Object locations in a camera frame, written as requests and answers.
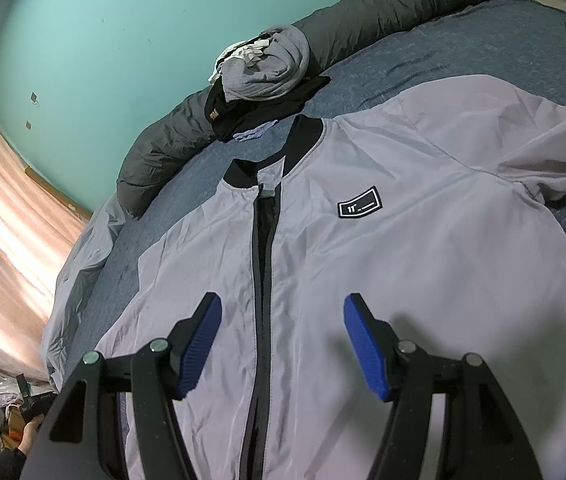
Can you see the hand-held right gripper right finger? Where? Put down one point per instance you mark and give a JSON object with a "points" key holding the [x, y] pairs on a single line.
{"points": [[365, 350]]}

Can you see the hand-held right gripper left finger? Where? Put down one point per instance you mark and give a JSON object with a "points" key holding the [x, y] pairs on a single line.
{"points": [[200, 345]]}

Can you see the lavender grey zip jacket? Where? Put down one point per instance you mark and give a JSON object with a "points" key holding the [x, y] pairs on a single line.
{"points": [[413, 260]]}

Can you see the person's left forearm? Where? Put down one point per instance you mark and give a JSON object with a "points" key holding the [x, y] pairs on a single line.
{"points": [[8, 465]]}

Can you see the person's left hand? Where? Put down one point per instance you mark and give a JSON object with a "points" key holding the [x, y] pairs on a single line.
{"points": [[28, 440]]}

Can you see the orange cardboard box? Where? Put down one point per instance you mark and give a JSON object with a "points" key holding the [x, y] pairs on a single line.
{"points": [[14, 417]]}

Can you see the light grey quilt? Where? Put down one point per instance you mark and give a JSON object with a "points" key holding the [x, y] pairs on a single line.
{"points": [[68, 300]]}

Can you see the pink curtain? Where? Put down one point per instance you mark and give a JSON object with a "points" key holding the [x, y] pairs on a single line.
{"points": [[13, 235]]}

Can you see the wooden board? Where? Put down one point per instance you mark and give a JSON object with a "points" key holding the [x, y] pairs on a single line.
{"points": [[58, 192]]}

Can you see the small light blue cloth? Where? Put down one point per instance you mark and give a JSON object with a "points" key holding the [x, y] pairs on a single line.
{"points": [[255, 132]]}

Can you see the black garment with label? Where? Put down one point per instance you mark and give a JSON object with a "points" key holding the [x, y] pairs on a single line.
{"points": [[243, 115]]}

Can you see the dark grey rolled duvet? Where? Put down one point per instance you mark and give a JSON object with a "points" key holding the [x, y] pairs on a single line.
{"points": [[388, 5]]}

